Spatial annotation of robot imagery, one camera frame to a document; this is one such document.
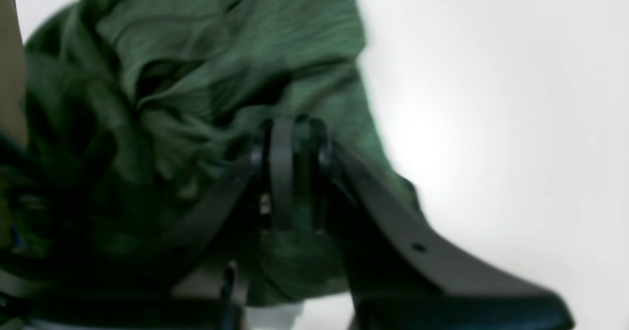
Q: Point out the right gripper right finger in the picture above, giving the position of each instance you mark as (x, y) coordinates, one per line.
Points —
(402, 274)

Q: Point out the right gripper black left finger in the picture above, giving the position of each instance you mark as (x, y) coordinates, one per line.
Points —
(189, 274)

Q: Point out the green long-sleeve T-shirt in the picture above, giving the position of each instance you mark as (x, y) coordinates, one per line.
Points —
(163, 95)

